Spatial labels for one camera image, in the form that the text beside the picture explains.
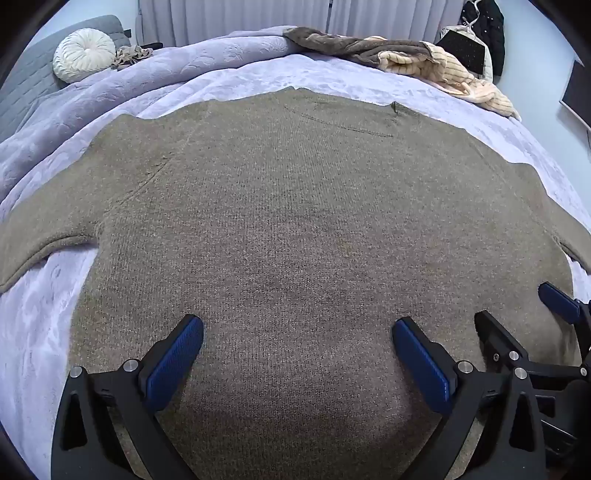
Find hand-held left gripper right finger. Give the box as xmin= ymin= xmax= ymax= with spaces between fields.
xmin=392 ymin=316 xmax=557 ymax=480

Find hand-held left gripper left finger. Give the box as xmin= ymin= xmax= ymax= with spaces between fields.
xmin=51 ymin=314 xmax=205 ymax=480

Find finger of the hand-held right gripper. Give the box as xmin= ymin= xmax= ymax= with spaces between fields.
xmin=538 ymin=281 xmax=591 ymax=326
xmin=475 ymin=310 xmax=536 ymax=376

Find olive knit sweater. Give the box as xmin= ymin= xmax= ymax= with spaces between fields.
xmin=0 ymin=87 xmax=591 ymax=480

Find white clothes hanger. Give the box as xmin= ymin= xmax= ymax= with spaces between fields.
xmin=462 ymin=0 xmax=482 ymax=29

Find curved monitor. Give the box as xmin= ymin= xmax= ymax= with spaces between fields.
xmin=560 ymin=58 xmax=591 ymax=149

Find cream striped fleece garment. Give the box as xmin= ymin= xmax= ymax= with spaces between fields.
xmin=378 ymin=41 xmax=522 ymax=121

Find black speckled bag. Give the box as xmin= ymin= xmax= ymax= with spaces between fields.
xmin=436 ymin=25 xmax=488 ymax=77

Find black jacket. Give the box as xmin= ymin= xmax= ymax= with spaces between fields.
xmin=462 ymin=0 xmax=507 ymax=80

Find lavender textured blanket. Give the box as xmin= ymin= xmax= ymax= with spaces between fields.
xmin=0 ymin=25 xmax=591 ymax=478

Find beige crumpled cloth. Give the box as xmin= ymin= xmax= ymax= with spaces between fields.
xmin=111 ymin=45 xmax=154 ymax=71

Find grey quilted headboard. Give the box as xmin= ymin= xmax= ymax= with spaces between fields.
xmin=0 ymin=15 xmax=128 ymax=141

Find round cream pleated pillow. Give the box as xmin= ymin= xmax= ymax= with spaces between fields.
xmin=52 ymin=28 xmax=116 ymax=84

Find brown fleece garment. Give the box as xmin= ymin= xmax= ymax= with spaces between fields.
xmin=283 ymin=27 xmax=431 ymax=70

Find grey pleated curtains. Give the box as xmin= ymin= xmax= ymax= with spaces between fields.
xmin=139 ymin=0 xmax=465 ymax=48

